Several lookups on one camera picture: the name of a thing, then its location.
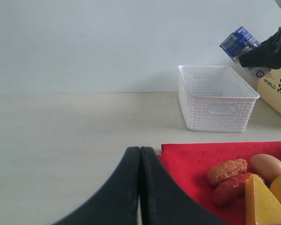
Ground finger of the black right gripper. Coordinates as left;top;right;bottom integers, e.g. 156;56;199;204
239;27;281;69

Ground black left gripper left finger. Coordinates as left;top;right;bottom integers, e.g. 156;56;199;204
55;147;140;225

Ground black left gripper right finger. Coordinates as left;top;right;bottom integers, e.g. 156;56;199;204
140;147;226;225

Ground blue white milk carton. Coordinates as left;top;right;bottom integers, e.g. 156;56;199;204
219;26;272;82

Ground red sausage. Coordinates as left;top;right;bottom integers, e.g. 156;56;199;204
212;172;255;206

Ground yellow cheese wedge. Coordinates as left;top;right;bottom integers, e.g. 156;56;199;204
245;174;281;225

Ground brown egg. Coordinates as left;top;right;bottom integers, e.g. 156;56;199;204
250;154;281;184

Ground cardboard box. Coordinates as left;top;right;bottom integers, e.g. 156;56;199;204
257;68;281;115

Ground red table cloth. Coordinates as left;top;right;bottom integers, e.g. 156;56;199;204
159;141;281;225

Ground white perforated plastic basket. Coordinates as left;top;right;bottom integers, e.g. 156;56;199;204
178;65;259;133

